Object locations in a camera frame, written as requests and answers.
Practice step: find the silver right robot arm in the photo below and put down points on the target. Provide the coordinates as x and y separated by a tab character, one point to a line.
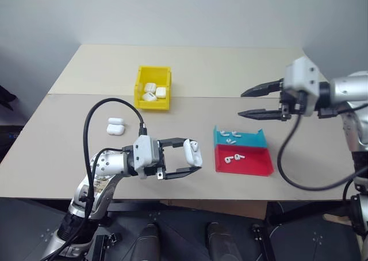
343	90

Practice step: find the yellow plastic bin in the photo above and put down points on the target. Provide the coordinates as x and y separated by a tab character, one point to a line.
152	105

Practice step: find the dark rounded shape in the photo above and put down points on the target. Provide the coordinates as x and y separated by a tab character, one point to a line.
149	243
217	241

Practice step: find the white earbud case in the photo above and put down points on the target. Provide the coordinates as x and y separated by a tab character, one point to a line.
189	157
149	96
161	92
115	128
149	87

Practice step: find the light wooden piece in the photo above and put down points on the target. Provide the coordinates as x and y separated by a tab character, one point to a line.
336	217

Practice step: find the closed white earbud case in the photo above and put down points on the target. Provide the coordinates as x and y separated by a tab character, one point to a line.
149	87
149	96
161	92

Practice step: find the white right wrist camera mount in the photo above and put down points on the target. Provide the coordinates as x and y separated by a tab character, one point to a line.
303	74

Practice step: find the black object at wall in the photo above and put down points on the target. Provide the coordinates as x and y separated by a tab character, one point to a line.
5	95

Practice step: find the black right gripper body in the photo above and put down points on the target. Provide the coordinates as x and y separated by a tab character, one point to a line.
290	103

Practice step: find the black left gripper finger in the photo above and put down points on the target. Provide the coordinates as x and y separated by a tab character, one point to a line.
174	141
181	173

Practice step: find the white earbud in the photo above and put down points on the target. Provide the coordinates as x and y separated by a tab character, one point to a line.
228	160
223	133
193	146
230	141
238	157
236	134

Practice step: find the black table frame clamp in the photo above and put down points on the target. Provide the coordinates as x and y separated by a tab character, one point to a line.
262	241

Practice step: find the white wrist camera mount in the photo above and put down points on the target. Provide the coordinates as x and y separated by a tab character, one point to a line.
303	74
143	154

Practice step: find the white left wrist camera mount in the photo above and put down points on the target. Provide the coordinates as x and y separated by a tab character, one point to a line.
143	154

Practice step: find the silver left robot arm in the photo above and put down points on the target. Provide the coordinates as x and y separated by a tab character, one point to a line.
110	163

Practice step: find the red plastic tray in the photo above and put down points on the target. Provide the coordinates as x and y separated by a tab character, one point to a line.
253	164

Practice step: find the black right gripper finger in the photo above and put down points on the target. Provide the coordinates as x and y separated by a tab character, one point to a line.
261	114
264	88

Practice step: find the teal plastic tray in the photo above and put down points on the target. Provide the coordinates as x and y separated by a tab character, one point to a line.
250	140

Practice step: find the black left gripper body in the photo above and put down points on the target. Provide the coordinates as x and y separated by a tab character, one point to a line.
161	163

